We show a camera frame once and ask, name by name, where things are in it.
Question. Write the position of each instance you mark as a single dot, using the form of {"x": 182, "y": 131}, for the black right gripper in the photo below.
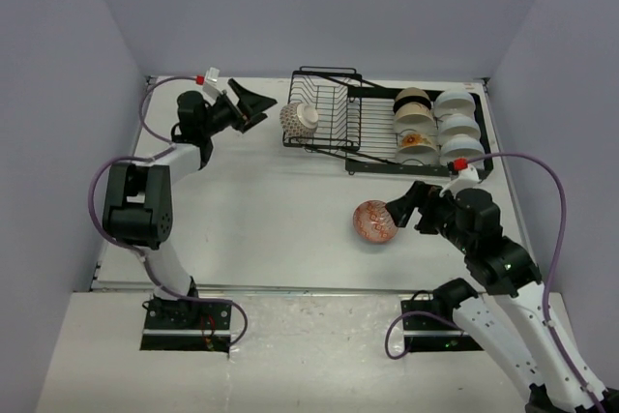
{"x": 426, "y": 196}

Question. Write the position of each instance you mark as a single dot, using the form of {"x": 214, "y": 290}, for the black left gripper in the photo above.
{"x": 252, "y": 103}

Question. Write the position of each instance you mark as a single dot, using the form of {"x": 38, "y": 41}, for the red patterned bowl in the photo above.
{"x": 372, "y": 221}

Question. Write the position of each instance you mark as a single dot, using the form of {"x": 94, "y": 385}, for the brown patterned bowl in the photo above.
{"x": 299, "y": 120}

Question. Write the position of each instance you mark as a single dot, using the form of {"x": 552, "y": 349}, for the cream bowl orange flower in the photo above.
{"x": 417, "y": 149}

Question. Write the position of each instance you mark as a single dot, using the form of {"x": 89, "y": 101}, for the white bowl front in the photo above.
{"x": 460, "y": 146}

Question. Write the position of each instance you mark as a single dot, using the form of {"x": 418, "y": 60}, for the white bowl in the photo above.
{"x": 453, "y": 102}
{"x": 457, "y": 124}
{"x": 460, "y": 146}

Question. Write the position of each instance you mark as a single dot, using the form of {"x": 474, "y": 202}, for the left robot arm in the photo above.
{"x": 138, "y": 204}

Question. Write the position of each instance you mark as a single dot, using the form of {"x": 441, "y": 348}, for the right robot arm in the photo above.
{"x": 513, "y": 321}

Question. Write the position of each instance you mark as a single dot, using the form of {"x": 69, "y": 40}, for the beige bowl black interior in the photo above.
{"x": 411, "y": 95}

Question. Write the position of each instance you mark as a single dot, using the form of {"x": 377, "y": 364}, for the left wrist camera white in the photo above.
{"x": 212, "y": 81}

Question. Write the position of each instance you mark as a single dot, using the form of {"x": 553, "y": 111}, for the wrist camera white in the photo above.
{"x": 463, "y": 176}
{"x": 212, "y": 81}

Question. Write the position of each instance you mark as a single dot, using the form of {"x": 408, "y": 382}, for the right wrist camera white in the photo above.
{"x": 463, "y": 176}

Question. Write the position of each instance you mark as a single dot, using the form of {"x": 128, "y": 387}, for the black wire dish rack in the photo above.
{"x": 355, "y": 121}

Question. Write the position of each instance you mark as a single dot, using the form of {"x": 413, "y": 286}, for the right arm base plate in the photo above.
{"x": 423, "y": 334}

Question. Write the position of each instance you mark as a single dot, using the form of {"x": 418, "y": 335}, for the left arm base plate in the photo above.
{"x": 185, "y": 326}

